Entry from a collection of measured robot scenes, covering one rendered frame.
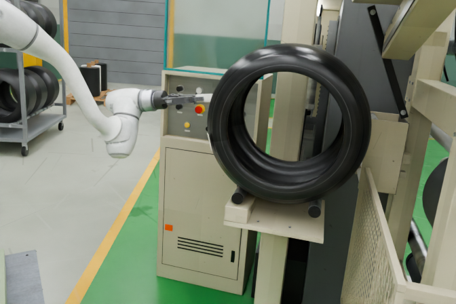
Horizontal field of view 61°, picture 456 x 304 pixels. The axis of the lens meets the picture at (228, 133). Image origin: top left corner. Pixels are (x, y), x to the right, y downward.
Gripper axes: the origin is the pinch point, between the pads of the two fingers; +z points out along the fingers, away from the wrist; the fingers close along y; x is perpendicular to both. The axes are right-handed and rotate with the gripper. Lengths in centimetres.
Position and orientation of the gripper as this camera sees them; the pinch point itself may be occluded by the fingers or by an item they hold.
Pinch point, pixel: (204, 98)
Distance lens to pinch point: 148.5
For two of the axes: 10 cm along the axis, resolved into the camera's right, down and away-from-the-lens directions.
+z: 9.7, -0.1, -2.6
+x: 0.7, 9.7, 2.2
